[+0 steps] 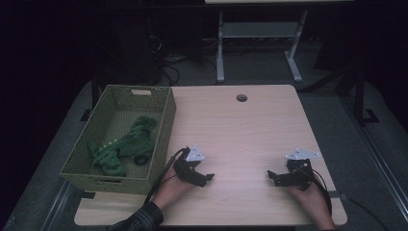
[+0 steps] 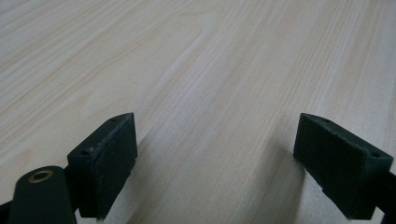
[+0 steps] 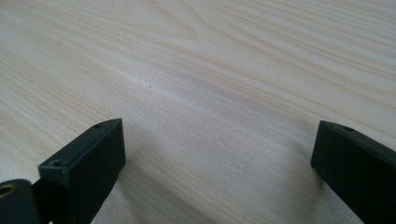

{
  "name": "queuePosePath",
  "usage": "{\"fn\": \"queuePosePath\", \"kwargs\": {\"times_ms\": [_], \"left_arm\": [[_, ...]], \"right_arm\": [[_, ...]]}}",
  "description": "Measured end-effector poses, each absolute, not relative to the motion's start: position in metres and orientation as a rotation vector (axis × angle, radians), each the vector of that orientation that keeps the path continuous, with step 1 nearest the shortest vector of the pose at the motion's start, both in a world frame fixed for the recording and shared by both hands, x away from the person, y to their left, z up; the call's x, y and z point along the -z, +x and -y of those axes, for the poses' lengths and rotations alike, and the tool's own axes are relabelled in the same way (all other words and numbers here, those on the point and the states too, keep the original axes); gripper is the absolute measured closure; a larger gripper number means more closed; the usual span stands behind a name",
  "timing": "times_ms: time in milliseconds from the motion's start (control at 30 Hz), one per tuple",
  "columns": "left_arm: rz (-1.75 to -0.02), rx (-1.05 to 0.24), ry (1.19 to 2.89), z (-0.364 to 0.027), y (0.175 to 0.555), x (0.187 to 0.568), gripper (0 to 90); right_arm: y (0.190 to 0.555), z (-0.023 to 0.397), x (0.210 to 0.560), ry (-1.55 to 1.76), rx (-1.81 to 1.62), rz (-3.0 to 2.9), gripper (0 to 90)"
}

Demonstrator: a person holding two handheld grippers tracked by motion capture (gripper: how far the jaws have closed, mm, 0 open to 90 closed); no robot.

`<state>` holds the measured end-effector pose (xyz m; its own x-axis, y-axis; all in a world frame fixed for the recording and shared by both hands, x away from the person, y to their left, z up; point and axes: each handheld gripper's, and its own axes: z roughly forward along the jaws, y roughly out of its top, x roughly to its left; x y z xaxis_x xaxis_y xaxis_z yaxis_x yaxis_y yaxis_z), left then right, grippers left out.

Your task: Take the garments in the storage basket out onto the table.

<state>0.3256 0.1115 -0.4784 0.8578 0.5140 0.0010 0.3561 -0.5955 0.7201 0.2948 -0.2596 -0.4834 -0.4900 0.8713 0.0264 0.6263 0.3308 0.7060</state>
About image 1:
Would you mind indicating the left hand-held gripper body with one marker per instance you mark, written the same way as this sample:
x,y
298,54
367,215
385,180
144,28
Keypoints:
x,y
187,166

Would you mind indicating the metal floor rail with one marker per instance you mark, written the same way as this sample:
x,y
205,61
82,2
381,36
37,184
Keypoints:
x,y
378,154
56,208

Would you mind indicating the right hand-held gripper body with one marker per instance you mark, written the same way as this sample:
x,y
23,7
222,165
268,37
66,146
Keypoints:
x,y
300,173

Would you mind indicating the black table frame post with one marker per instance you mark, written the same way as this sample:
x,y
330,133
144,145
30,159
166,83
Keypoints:
x,y
360,96

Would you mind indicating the white metal stand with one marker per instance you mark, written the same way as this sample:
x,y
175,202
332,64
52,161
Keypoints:
x,y
258,30

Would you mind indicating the green woven basket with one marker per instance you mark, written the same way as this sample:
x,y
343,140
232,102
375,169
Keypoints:
x,y
106,186

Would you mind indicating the green fleece garment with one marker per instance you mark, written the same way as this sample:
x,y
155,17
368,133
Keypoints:
x,y
131,144

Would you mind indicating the person's left hand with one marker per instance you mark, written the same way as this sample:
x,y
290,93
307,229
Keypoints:
x,y
171,192

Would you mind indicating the person's right hand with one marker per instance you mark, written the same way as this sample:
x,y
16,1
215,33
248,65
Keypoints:
x,y
312,200

